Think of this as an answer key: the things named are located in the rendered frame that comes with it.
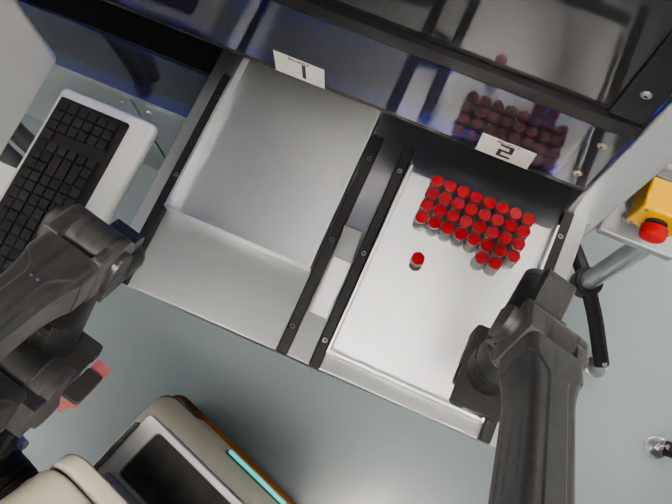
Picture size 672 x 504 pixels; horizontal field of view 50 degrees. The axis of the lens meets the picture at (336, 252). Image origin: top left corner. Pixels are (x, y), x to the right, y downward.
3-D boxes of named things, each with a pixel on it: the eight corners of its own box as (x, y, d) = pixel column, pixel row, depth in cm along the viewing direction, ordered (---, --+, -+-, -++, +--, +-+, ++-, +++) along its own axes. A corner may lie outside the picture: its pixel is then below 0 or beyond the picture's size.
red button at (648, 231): (639, 217, 112) (650, 209, 108) (665, 227, 111) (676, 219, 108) (632, 239, 111) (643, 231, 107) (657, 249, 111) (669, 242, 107)
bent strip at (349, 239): (344, 234, 121) (344, 224, 115) (360, 241, 121) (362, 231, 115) (309, 311, 118) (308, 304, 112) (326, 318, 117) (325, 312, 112)
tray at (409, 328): (409, 171, 124) (411, 163, 120) (553, 231, 121) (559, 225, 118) (326, 354, 116) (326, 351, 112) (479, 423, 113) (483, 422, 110)
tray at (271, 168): (255, 45, 130) (253, 34, 127) (389, 98, 127) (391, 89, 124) (168, 211, 122) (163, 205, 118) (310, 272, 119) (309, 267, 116)
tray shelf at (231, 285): (231, 41, 132) (230, 35, 130) (598, 186, 125) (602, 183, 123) (106, 277, 121) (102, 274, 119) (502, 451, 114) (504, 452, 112)
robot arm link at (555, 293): (503, 328, 70) (575, 380, 70) (555, 236, 74) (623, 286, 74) (455, 346, 81) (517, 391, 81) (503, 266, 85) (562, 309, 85)
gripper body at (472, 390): (523, 348, 90) (542, 331, 83) (497, 425, 86) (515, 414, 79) (474, 327, 90) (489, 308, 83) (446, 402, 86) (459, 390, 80)
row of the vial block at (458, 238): (415, 216, 122) (418, 208, 117) (516, 259, 120) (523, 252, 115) (410, 228, 121) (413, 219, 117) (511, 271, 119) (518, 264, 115)
